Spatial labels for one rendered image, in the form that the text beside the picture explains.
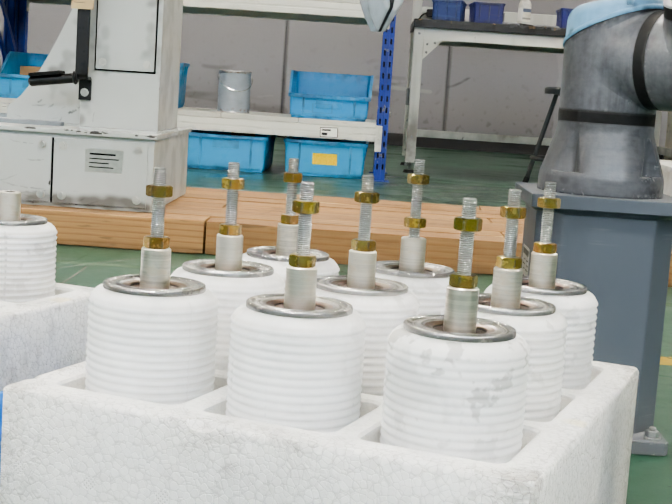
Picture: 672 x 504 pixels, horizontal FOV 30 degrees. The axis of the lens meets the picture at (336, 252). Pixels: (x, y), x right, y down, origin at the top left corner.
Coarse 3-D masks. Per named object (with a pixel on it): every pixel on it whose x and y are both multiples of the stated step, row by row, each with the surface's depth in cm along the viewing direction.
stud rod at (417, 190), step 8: (416, 160) 109; (424, 160) 109; (416, 168) 109; (424, 168) 109; (416, 184) 109; (416, 192) 109; (416, 200) 109; (416, 208) 109; (416, 216) 109; (416, 232) 109
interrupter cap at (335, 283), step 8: (320, 280) 100; (328, 280) 100; (336, 280) 101; (344, 280) 101; (376, 280) 102; (384, 280) 102; (392, 280) 102; (320, 288) 97; (328, 288) 97; (336, 288) 96; (344, 288) 96; (352, 288) 97; (376, 288) 100; (384, 288) 99; (392, 288) 98; (400, 288) 99
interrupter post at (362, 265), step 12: (360, 252) 98; (372, 252) 98; (348, 264) 99; (360, 264) 98; (372, 264) 98; (348, 276) 99; (360, 276) 98; (372, 276) 99; (360, 288) 98; (372, 288) 99
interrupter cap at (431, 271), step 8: (376, 264) 111; (384, 264) 111; (392, 264) 112; (424, 264) 113; (432, 264) 113; (376, 272) 108; (384, 272) 107; (392, 272) 107; (400, 272) 107; (408, 272) 107; (416, 272) 108; (424, 272) 108; (432, 272) 108; (440, 272) 109; (448, 272) 108
